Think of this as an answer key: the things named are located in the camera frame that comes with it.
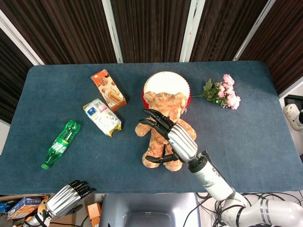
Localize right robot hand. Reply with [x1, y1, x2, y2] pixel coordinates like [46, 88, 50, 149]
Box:
[139, 108, 198, 164]

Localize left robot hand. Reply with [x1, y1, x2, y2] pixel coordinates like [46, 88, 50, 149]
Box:
[45, 180, 97, 219]

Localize brown teddy bear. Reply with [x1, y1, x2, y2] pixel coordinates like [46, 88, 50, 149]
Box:
[134, 91, 197, 172]

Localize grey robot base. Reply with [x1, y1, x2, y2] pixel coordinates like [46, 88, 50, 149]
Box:
[98, 192, 202, 227]

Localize brown cardboard box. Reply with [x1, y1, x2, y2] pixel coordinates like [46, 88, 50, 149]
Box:
[49, 208, 79, 227]

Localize small orange box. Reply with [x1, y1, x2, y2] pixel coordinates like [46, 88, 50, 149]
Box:
[86, 202, 103, 227]

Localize blue and orange snack box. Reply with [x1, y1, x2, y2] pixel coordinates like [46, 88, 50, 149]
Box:
[7, 196, 42, 220]

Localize blue tablecloth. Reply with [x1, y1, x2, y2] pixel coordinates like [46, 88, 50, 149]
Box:
[0, 61, 303, 195]

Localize red drum with white head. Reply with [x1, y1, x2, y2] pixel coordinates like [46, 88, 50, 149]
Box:
[142, 72, 192, 111]

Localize green plastic bottle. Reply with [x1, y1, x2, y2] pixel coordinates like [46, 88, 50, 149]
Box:
[41, 120, 81, 170]

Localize pink artificial flower bouquet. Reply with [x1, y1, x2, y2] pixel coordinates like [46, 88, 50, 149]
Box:
[191, 74, 241, 110]

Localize white snack bag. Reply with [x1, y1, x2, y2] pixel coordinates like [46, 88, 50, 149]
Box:
[82, 98, 123, 138]

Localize orange biscuit box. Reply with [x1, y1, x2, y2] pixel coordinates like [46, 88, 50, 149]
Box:
[90, 69, 127, 112]

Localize white robot with black screen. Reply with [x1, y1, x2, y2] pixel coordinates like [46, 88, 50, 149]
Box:
[283, 94, 303, 131]

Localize black floor cables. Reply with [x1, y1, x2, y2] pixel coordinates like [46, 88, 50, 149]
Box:
[195, 192, 303, 227]

